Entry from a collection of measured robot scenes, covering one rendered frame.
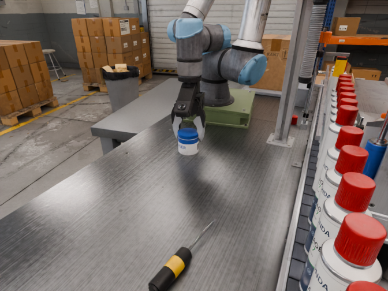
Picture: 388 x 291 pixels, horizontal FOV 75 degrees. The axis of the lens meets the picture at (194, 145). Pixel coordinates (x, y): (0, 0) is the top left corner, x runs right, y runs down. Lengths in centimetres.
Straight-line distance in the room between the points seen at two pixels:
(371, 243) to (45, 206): 65
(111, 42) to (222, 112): 359
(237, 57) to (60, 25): 646
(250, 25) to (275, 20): 427
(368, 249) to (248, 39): 80
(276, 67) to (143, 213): 113
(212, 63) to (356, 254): 86
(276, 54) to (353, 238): 130
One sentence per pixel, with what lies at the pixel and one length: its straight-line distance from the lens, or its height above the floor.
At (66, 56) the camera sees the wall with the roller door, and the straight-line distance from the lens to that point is 731.
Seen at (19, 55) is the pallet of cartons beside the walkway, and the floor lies 77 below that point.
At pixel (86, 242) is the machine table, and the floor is 83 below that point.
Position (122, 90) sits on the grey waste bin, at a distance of 325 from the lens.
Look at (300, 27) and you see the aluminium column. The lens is 88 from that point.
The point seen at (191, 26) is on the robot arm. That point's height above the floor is 121.
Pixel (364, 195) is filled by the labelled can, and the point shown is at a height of 108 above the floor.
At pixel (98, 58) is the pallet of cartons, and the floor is 57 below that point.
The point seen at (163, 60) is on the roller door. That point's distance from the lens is 576.
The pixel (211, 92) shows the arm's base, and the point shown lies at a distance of 106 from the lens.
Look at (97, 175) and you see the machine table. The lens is 79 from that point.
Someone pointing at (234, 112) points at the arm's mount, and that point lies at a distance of 102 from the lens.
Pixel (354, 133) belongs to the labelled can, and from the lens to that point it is 46.
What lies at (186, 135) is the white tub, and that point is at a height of 90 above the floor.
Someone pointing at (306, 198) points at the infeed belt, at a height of 88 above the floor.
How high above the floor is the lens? 125
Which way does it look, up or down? 28 degrees down
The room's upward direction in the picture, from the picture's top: straight up
